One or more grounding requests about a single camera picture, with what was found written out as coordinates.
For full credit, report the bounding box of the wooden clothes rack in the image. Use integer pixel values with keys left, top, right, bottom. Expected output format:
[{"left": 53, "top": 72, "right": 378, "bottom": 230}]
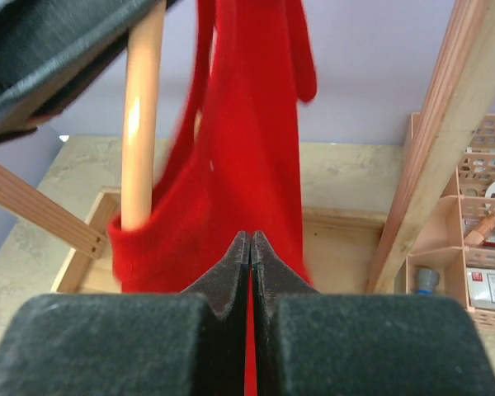
[{"left": 0, "top": 1, "right": 495, "bottom": 293}]

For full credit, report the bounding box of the red t shirt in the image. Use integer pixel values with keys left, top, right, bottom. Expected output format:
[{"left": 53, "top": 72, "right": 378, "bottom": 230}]
[{"left": 108, "top": 1, "right": 317, "bottom": 395}]

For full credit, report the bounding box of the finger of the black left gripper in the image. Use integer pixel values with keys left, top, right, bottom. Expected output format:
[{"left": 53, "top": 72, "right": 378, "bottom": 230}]
[{"left": 0, "top": 1, "right": 157, "bottom": 144}]

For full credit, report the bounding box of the peach plastic file organizer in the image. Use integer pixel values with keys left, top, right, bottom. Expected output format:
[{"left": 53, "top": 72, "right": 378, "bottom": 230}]
[{"left": 399, "top": 114, "right": 495, "bottom": 331}]

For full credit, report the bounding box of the copper coloured stick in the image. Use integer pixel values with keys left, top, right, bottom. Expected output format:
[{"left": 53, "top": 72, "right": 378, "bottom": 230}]
[{"left": 464, "top": 214, "right": 495, "bottom": 248}]

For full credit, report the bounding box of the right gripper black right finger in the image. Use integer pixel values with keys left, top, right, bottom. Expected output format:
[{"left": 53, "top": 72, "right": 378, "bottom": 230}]
[{"left": 251, "top": 242, "right": 495, "bottom": 395}]

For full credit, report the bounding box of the white box with red logo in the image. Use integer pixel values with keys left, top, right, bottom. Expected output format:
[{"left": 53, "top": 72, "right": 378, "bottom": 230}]
[{"left": 466, "top": 268, "right": 495, "bottom": 310}]

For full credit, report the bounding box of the wooden hanger with metal hook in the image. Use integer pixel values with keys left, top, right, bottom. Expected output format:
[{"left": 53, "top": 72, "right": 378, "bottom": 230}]
[{"left": 120, "top": 1, "right": 166, "bottom": 230}]

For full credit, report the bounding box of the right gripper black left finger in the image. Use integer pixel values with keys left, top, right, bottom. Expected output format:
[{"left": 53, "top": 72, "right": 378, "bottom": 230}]
[{"left": 0, "top": 242, "right": 249, "bottom": 395}]

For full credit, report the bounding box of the grey and blue tube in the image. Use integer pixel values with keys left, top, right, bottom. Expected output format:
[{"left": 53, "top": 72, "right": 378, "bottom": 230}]
[{"left": 415, "top": 267, "right": 440, "bottom": 295}]

